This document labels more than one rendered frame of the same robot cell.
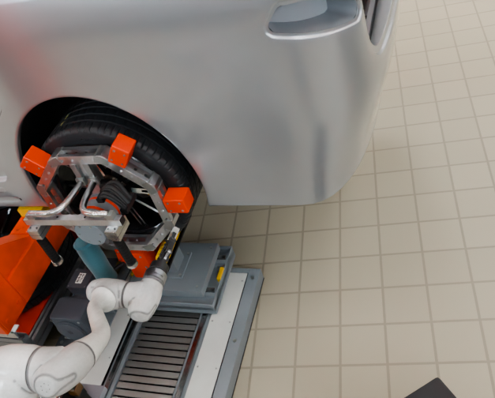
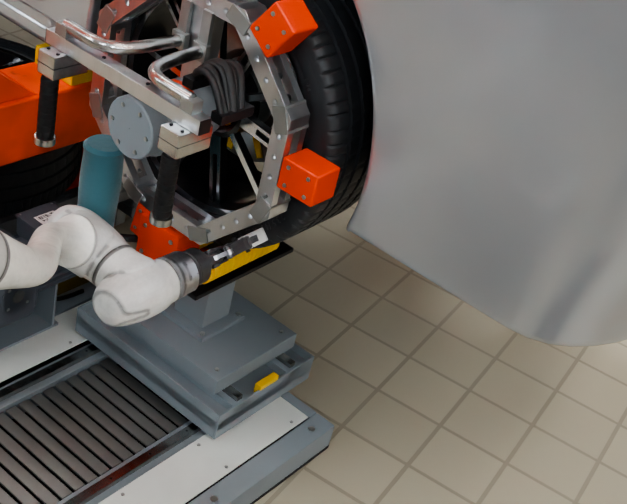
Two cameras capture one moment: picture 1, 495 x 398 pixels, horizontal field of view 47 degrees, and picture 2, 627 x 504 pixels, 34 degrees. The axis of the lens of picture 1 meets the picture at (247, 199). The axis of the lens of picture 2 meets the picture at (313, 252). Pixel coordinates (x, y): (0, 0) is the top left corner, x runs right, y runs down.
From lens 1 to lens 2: 0.46 m
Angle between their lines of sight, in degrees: 10
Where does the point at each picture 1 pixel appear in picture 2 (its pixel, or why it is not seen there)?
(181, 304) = (169, 381)
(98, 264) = (98, 200)
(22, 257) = not seen: outside the picture
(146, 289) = (152, 274)
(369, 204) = (578, 462)
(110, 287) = (98, 230)
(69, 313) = not seen: outside the picture
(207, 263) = (258, 349)
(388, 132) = not seen: outside the picture
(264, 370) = not seen: outside the picture
